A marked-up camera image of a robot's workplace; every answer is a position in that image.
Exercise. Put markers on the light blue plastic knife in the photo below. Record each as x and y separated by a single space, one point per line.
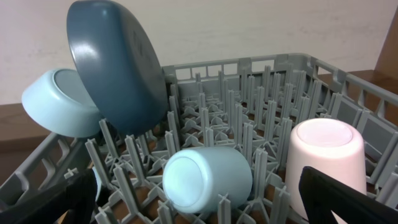
98 183

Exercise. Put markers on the light blue rice bowl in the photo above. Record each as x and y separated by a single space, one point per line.
59 102

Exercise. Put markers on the light blue plastic cup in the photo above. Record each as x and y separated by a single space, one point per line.
194 178

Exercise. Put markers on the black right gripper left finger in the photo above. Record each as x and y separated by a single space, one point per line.
73 197

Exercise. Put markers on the pink plastic cup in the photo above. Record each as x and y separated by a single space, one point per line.
331 146

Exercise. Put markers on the dark blue plate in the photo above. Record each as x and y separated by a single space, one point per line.
117 65

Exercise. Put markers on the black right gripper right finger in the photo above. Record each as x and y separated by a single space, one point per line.
324 197

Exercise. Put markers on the grey dishwasher rack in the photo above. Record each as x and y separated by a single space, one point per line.
222 103

